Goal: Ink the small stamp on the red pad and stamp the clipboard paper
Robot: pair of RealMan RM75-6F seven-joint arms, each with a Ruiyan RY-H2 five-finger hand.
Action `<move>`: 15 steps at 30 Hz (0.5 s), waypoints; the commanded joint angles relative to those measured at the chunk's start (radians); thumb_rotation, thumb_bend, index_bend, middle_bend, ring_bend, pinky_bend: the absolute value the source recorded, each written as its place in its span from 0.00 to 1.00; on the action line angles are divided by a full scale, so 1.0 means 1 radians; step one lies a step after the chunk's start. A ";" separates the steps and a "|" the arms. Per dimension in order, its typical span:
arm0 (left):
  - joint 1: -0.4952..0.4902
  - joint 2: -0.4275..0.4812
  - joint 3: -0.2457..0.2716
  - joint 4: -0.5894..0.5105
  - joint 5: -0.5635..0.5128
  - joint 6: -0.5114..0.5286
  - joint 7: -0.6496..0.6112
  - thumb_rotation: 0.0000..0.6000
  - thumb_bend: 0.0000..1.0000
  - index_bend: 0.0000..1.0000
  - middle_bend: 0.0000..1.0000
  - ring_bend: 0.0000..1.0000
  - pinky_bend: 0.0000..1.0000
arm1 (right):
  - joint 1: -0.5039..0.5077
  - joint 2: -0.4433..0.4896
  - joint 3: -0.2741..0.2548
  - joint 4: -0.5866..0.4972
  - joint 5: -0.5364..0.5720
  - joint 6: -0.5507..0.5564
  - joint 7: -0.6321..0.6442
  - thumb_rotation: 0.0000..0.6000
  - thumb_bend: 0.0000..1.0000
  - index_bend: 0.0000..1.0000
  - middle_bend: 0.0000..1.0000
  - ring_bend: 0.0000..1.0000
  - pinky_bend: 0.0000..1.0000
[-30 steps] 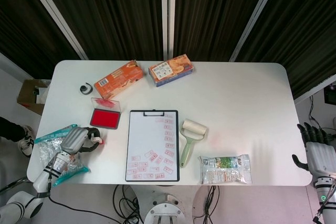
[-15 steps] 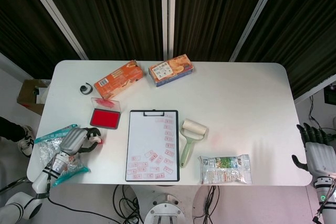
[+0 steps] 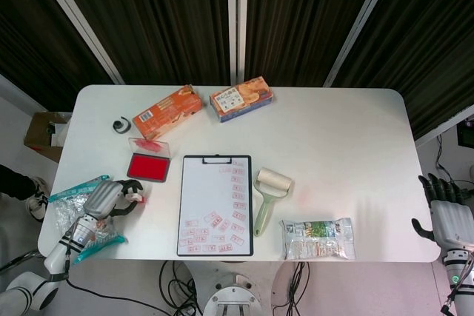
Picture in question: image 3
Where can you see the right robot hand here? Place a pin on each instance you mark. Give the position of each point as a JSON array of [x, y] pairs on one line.
[[453, 220]]

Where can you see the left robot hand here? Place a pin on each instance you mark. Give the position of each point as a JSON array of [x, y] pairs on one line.
[[101, 199]]

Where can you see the small red stamp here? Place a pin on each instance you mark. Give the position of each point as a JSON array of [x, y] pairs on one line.
[[135, 197]]

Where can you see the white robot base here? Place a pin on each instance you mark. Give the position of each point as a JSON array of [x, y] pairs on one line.
[[231, 297]]

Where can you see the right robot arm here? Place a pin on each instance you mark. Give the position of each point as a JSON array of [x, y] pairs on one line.
[[461, 279]]

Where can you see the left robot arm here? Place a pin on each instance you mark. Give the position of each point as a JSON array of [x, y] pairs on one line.
[[55, 255]]

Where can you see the red ink pad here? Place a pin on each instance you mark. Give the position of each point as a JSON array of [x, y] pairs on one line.
[[148, 168]]

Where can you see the teal shrimp snack bag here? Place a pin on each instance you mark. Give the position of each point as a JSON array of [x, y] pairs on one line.
[[66, 197]]

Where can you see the white sneaker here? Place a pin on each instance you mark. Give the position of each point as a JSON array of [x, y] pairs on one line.
[[37, 201]]

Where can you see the black trouser leg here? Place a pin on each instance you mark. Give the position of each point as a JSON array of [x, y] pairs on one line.
[[15, 183]]

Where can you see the brown cardboard box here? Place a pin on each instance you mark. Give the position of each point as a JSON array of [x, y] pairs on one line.
[[37, 134]]

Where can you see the white stamped paper sheet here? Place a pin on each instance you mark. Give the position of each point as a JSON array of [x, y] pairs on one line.
[[207, 190]]

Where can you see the orange snack box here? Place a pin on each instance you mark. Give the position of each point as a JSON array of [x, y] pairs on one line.
[[166, 112]]

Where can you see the black clipboard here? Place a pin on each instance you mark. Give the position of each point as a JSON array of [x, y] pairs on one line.
[[217, 161]]

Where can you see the silver snack bag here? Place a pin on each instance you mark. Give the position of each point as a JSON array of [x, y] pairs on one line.
[[318, 238]]

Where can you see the blue biscuit box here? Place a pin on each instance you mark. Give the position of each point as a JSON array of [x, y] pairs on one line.
[[240, 99]]

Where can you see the green lint roller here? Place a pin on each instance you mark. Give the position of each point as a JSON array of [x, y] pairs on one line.
[[274, 181]]

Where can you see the dark pleated curtain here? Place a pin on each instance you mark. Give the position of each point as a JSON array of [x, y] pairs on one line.
[[166, 16]]

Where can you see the white frame post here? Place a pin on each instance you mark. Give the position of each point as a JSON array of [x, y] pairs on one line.
[[237, 16], [363, 16], [72, 12]]

